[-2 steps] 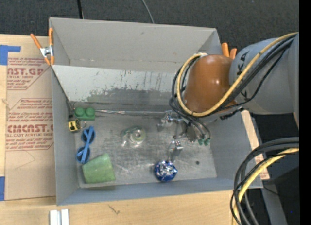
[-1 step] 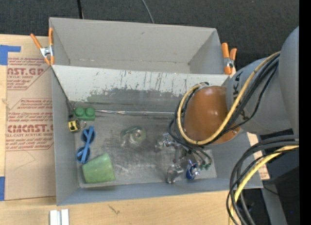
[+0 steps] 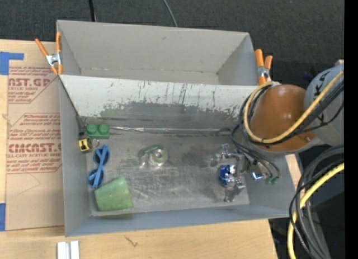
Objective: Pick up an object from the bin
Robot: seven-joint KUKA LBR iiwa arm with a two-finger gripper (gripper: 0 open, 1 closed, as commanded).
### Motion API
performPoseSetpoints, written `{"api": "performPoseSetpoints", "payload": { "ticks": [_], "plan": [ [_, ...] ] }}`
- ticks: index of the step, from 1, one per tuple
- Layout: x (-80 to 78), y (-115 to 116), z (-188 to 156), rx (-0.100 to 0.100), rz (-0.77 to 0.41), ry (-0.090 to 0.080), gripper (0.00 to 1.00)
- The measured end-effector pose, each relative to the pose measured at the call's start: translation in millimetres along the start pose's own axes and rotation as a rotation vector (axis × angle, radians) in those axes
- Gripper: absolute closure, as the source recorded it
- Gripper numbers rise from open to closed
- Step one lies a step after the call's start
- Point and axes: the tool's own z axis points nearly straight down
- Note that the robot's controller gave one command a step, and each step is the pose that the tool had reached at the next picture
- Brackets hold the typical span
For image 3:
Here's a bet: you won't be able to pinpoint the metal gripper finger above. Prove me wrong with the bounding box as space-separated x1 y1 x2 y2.
223 178 247 203
218 144 241 167

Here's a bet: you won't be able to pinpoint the blue shiny ball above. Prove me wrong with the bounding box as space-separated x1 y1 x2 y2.
218 164 238 188

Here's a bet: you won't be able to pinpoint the grey metal bin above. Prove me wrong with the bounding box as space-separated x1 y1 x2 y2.
55 19 298 238

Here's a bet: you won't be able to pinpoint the green cup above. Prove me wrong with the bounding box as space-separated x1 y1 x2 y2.
93 176 134 212

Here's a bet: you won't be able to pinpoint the blue sunglasses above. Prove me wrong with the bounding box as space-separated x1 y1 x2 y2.
87 144 111 190

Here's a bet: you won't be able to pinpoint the green toy brick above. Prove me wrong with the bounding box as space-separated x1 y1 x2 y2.
84 123 111 140

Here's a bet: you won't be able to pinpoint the yellow and black tape measure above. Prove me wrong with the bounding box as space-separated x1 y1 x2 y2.
78 136 99 153

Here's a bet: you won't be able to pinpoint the brown cardboard board, red print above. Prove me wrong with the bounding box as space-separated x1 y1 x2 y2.
0 39 65 232

